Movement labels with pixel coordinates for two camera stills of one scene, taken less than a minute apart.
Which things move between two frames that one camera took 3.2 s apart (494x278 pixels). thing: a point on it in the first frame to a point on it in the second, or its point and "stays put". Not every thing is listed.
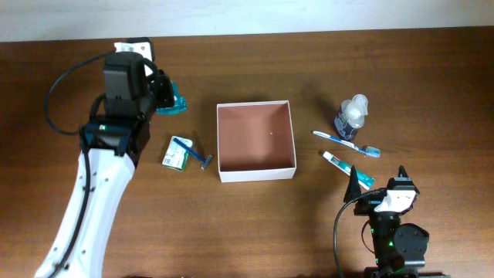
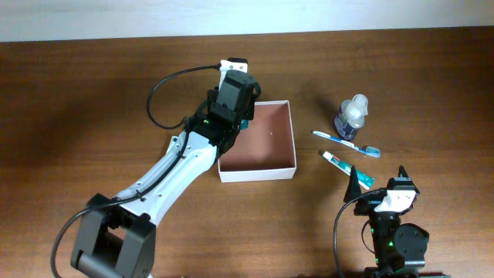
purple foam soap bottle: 351,116 stays put
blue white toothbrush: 368,151 stays put
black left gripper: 162,80 to 250,110
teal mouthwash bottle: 180,103 to 245,124
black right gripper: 367,203 stays put
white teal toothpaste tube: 364,180 stays put
